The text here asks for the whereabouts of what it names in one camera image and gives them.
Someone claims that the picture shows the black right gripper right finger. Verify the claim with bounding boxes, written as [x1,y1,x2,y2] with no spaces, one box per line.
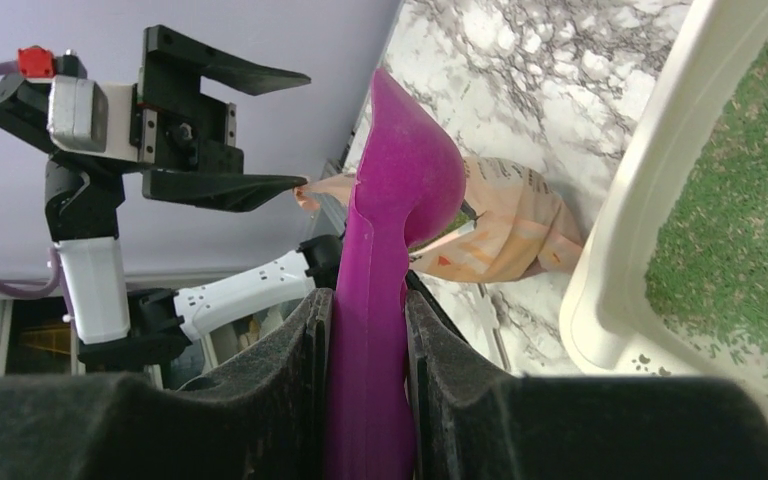
[405,291,768,479]

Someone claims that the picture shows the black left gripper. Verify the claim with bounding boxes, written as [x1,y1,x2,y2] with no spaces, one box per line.
[129,25,311,213]

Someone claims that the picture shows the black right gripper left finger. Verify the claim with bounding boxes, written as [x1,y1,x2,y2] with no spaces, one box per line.
[0,289,332,479]

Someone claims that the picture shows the orange cat litter bag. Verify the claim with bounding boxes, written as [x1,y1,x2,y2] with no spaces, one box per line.
[294,152,583,284]

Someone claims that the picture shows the magenta plastic litter scoop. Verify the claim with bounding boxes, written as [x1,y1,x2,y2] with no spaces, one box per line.
[324,69,465,479]

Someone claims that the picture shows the grey bag sealing clip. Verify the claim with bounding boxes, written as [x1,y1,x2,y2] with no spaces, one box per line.
[476,284,510,372]

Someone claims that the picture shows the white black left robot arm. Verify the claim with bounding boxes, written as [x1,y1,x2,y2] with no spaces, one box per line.
[0,25,342,368]

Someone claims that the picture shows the white plastic litter box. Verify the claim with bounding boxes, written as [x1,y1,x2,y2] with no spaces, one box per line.
[559,1,768,419]

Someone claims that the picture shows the green cat litter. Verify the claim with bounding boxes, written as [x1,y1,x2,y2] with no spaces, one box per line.
[645,39,768,353]

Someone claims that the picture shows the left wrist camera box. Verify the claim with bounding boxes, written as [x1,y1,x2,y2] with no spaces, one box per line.
[46,75,138,163]

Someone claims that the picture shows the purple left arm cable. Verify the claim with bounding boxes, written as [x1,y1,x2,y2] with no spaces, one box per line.
[0,46,74,326]

